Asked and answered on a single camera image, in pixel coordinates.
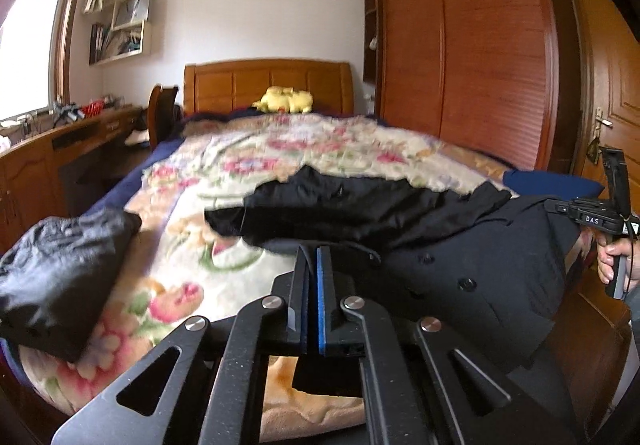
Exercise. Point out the grey black folded jacket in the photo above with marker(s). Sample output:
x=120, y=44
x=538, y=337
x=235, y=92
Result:
x=57, y=278

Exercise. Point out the floral bed blanket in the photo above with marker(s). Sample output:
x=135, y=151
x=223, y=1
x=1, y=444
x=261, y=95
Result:
x=177, y=266

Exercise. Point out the red item on desk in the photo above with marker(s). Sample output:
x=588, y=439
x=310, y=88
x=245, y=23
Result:
x=92, y=109

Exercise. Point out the yellow plush toy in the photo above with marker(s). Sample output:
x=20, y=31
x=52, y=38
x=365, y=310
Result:
x=285, y=100

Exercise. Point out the wooden desk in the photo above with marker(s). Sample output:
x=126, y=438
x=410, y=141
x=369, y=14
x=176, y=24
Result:
x=32, y=186

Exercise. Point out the dark navy button coat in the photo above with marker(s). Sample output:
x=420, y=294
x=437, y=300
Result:
x=488, y=264

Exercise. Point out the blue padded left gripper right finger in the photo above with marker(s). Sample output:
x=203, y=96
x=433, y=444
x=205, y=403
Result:
x=421, y=382

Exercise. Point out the wooden door with handle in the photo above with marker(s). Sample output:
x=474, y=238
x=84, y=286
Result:
x=609, y=76

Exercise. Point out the white wall shelf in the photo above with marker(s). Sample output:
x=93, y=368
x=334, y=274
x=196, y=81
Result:
x=124, y=31

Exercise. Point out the wooden louvered wardrobe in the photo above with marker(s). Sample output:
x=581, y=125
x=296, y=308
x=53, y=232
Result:
x=497, y=76

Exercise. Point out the wooden chair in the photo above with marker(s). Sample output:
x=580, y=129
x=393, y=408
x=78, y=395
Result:
x=161, y=115

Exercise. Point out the black device on desk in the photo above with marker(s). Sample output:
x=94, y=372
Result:
x=66, y=114

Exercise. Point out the wooden bed headboard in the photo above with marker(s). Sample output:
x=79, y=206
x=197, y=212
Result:
x=225, y=86

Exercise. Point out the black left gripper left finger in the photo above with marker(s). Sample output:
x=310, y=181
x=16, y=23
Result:
x=205, y=382

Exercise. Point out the navy blue bed sheet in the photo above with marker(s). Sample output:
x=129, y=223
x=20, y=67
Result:
x=252, y=143

